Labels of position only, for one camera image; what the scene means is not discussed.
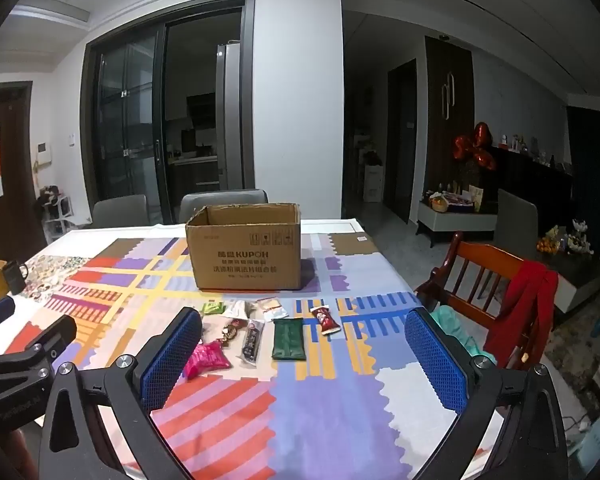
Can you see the light green snack packet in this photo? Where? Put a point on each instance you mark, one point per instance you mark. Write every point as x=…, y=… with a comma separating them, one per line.
x=212, y=308

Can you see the dark sideboard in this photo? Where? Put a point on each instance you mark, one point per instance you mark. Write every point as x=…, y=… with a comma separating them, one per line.
x=530, y=180

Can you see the dark sliding glass door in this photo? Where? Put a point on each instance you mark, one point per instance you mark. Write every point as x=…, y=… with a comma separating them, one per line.
x=130, y=110

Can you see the red snack packet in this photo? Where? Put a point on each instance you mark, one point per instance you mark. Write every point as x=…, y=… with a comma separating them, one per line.
x=325, y=321

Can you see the white intercom panel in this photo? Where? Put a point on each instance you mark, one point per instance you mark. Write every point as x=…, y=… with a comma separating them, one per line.
x=43, y=152

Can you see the teal cloth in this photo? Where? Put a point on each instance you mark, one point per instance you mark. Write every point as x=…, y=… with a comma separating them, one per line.
x=450, y=322

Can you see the grey dining chair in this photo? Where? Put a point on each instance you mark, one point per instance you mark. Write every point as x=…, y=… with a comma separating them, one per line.
x=120, y=212
x=200, y=202
x=515, y=225

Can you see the black mug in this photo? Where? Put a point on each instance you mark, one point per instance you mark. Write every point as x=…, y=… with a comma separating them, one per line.
x=14, y=277

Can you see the pink snack packet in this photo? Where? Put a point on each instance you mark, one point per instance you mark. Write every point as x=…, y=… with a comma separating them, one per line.
x=207, y=357

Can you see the dark wooden door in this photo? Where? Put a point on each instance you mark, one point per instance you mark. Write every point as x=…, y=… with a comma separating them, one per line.
x=15, y=210

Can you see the red foil balloon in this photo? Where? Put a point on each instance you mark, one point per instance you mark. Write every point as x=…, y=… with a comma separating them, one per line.
x=480, y=135

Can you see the red garment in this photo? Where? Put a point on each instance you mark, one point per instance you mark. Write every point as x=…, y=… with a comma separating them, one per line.
x=525, y=300

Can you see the white shelf rack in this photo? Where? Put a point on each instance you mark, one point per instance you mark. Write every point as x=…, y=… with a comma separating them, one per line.
x=60, y=220

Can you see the brown wooden chair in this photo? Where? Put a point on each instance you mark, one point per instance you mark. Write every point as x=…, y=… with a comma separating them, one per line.
x=480, y=255

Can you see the colourful patterned tablecloth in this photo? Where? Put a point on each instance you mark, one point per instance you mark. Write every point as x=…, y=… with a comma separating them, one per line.
x=330, y=410

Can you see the dark wood wardrobe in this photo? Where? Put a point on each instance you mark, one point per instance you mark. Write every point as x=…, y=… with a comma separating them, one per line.
x=460, y=160

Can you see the white low cabinet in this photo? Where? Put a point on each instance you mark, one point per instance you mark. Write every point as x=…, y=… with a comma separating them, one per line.
x=455, y=220

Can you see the silver refrigerator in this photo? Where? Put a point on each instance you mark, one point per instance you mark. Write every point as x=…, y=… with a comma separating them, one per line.
x=227, y=110

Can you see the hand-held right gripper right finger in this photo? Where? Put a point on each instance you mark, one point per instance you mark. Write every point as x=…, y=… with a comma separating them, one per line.
x=435, y=355

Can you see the dark interior door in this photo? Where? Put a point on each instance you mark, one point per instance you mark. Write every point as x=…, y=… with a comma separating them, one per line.
x=402, y=150

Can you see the dark green snack packet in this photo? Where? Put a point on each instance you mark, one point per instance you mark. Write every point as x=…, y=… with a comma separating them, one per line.
x=288, y=340

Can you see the fruit basket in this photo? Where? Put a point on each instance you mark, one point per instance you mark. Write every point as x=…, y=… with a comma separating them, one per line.
x=440, y=203

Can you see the beige orange snack packet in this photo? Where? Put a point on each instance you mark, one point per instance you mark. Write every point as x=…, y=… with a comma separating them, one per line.
x=271, y=307

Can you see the long black snack packet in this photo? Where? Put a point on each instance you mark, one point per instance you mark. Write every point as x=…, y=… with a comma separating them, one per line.
x=252, y=342

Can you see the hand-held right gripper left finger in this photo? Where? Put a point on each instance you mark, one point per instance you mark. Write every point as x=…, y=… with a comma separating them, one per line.
x=172, y=355

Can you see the white silver snack packet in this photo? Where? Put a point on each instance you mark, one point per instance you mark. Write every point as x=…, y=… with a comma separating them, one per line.
x=237, y=309

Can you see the white carton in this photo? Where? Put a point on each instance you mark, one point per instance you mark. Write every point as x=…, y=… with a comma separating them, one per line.
x=373, y=185

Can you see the brown cardboard box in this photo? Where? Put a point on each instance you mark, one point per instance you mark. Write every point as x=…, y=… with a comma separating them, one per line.
x=245, y=260

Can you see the brown snack packet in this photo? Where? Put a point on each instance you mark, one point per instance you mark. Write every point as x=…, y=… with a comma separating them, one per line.
x=230, y=332

